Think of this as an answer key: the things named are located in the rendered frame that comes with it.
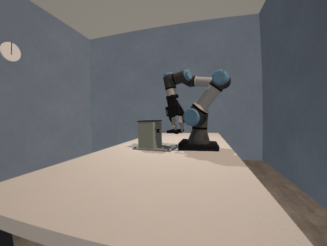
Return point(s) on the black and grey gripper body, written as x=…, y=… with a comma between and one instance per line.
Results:
x=173, y=109

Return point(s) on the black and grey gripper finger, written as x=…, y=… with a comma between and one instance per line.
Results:
x=173, y=121
x=181, y=121

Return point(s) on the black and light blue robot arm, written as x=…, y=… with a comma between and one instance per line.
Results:
x=197, y=115

